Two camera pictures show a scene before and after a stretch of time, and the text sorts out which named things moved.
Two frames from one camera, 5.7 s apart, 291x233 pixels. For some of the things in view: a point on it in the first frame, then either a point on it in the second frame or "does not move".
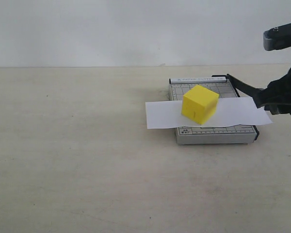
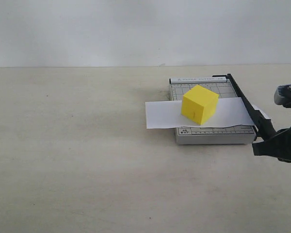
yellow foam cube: [200, 104] does not move
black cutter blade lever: [236, 83] → [262, 123]
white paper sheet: [239, 111] does not move
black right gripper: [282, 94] → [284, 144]
